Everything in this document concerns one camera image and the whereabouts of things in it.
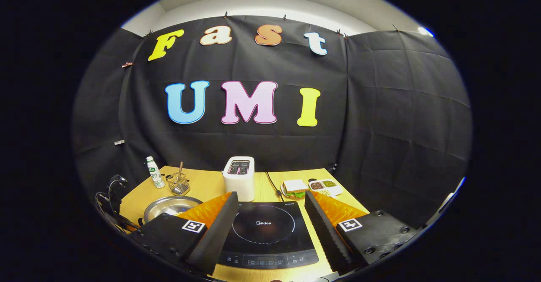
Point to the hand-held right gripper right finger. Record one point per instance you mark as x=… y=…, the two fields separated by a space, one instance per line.
x=327 y=239

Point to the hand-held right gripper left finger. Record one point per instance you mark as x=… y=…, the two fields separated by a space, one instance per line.
x=215 y=239

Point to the black induction cooktop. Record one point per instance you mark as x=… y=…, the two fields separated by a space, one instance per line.
x=266 y=231

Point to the pile of soybeans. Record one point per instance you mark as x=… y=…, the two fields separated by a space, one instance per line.
x=179 y=212

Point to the small heap of pale beans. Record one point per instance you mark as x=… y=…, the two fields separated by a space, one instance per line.
x=324 y=192

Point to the white divided tray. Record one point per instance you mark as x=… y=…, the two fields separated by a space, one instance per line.
x=338 y=190

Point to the small heap of red beans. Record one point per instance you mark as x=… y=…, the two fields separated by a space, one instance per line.
x=316 y=185

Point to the small heap of green beans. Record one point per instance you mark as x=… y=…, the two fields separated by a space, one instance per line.
x=329 y=184

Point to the white drink bottle green cap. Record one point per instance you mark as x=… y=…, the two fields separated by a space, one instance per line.
x=155 y=174

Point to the white toaster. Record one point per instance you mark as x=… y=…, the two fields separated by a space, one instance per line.
x=239 y=184

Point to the sandwich with lettuce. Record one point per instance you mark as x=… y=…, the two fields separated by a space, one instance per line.
x=294 y=185

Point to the small white plate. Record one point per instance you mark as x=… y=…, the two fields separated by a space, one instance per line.
x=285 y=192

